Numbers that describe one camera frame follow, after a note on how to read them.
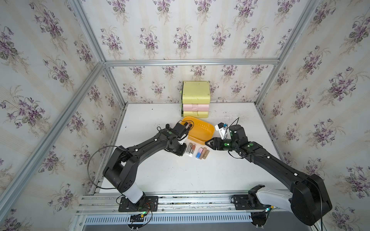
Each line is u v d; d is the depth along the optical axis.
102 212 0.72
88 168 0.43
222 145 0.70
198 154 0.90
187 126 1.04
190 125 1.04
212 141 0.75
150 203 0.73
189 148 0.93
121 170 0.44
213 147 0.72
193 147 0.93
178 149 0.75
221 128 0.74
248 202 0.72
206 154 0.90
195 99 0.94
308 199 0.40
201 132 1.03
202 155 0.90
